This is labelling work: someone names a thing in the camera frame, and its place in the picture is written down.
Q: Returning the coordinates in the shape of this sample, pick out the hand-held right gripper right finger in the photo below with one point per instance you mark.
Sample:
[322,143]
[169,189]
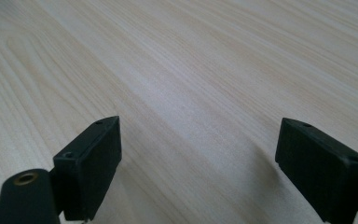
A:
[318,169]

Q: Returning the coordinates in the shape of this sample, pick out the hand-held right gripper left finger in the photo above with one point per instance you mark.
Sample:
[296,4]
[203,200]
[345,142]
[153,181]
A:
[88,169]

